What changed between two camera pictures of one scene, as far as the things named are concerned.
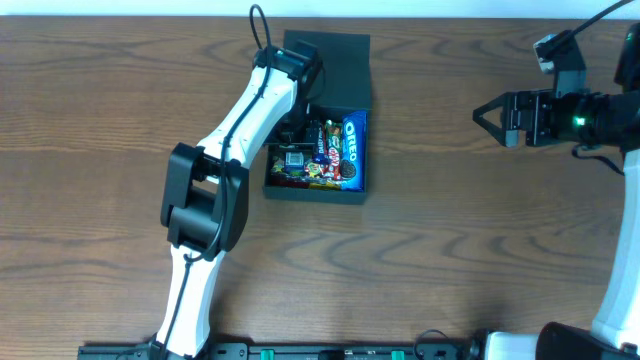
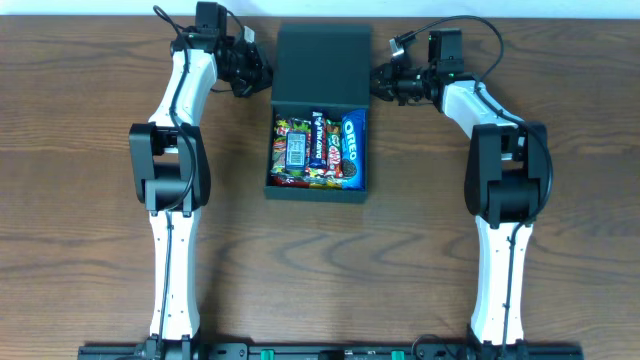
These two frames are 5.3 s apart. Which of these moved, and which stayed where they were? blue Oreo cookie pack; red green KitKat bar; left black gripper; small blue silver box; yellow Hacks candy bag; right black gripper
Moved: left black gripper; right black gripper
Stayed: blue Oreo cookie pack; red green KitKat bar; small blue silver box; yellow Hacks candy bag
